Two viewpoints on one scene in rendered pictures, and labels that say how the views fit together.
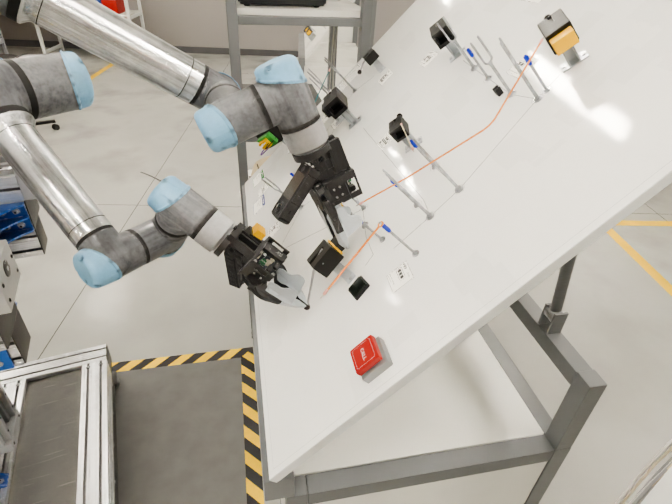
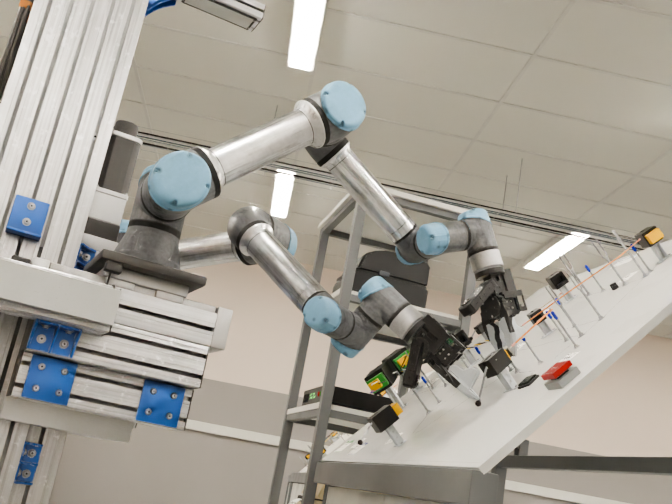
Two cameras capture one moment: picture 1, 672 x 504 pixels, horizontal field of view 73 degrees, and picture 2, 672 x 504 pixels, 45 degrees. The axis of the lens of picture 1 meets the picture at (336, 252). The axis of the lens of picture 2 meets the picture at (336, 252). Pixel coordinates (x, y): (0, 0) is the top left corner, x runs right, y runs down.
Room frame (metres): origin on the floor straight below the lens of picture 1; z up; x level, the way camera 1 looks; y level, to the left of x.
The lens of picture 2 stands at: (-1.11, 0.40, 0.78)
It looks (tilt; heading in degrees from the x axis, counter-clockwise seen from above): 16 degrees up; 1
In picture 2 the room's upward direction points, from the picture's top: 11 degrees clockwise
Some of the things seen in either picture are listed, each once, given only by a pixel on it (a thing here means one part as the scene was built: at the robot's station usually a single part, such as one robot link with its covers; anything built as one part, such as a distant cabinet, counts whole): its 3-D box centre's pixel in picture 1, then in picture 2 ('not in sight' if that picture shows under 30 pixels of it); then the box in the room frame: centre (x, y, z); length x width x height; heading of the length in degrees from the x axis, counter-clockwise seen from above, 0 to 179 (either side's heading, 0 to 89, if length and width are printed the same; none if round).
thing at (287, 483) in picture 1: (259, 286); (381, 479); (1.00, 0.21, 0.83); 1.18 x 0.06 x 0.06; 13
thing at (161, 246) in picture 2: not in sight; (149, 249); (0.62, 0.83, 1.21); 0.15 x 0.15 x 0.10
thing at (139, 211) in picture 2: not in sight; (162, 199); (0.61, 0.83, 1.33); 0.13 x 0.12 x 0.14; 22
